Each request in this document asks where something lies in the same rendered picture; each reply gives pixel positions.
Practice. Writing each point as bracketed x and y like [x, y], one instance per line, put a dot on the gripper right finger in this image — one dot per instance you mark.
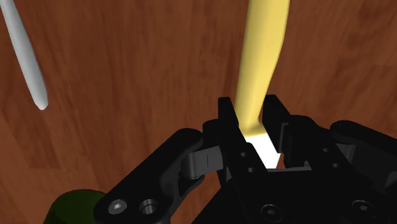
[325, 149]

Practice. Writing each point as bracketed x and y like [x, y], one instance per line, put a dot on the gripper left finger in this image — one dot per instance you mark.
[173, 173]

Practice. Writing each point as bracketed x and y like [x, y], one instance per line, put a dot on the dark green round object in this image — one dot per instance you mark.
[73, 208]

